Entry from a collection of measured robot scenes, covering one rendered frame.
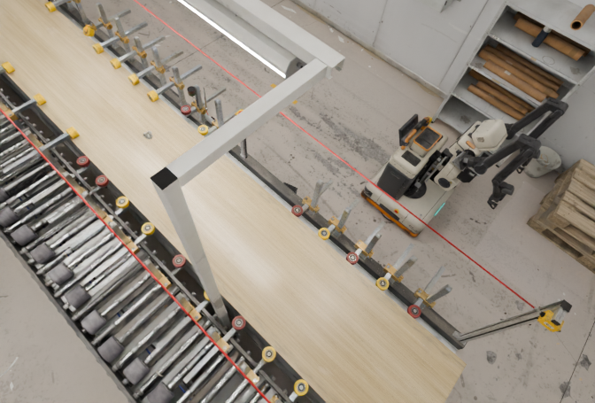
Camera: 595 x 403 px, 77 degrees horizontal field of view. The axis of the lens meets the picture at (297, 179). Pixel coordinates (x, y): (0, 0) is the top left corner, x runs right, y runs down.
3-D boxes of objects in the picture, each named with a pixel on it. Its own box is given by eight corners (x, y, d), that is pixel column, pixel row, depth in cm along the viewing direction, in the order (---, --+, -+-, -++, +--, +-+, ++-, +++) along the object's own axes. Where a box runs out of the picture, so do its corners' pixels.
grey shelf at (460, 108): (448, 102, 457) (526, -21, 324) (515, 144, 431) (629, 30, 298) (429, 121, 438) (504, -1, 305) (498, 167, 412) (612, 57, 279)
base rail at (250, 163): (52, -8, 402) (48, -17, 394) (463, 340, 256) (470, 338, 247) (45, -5, 399) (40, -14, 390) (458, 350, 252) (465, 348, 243)
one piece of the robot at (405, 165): (370, 191, 362) (397, 140, 291) (401, 158, 385) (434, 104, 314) (397, 213, 353) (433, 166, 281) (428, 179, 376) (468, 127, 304)
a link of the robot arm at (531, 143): (527, 127, 222) (519, 137, 218) (544, 143, 220) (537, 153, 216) (477, 159, 262) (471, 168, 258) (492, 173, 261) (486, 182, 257)
